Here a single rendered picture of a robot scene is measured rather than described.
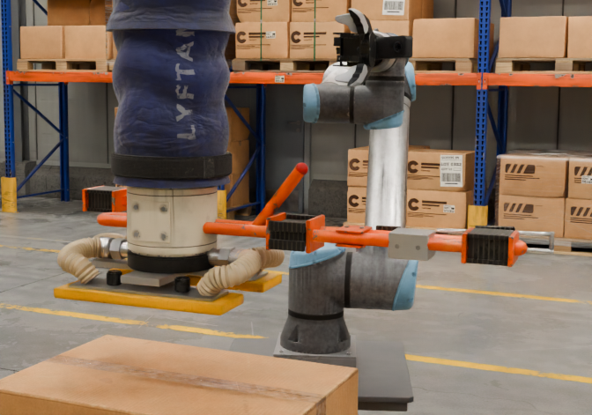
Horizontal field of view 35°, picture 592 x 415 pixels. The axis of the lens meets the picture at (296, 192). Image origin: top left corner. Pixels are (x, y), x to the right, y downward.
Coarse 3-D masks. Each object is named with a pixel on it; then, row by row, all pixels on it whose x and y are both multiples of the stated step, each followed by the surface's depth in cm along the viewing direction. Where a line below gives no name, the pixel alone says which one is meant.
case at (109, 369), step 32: (64, 352) 196; (96, 352) 196; (128, 352) 196; (160, 352) 196; (192, 352) 196; (224, 352) 197; (0, 384) 175; (32, 384) 175; (64, 384) 175; (96, 384) 175; (128, 384) 176; (160, 384) 176; (192, 384) 176; (224, 384) 176; (256, 384) 176; (288, 384) 176; (320, 384) 177; (352, 384) 184
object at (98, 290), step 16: (112, 272) 171; (64, 288) 171; (80, 288) 171; (96, 288) 170; (112, 288) 169; (128, 288) 169; (144, 288) 170; (160, 288) 170; (176, 288) 167; (192, 288) 170; (128, 304) 166; (144, 304) 165; (160, 304) 164; (176, 304) 163; (192, 304) 162; (208, 304) 161; (224, 304) 161; (240, 304) 168
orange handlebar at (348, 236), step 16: (112, 224) 179; (208, 224) 172; (224, 224) 171; (240, 224) 171; (320, 240) 165; (336, 240) 164; (352, 240) 162; (368, 240) 161; (384, 240) 160; (432, 240) 158; (448, 240) 157
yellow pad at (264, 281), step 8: (128, 272) 188; (264, 272) 185; (192, 280) 183; (256, 280) 180; (264, 280) 180; (272, 280) 182; (280, 280) 186; (232, 288) 180; (240, 288) 179; (248, 288) 179; (256, 288) 178; (264, 288) 178
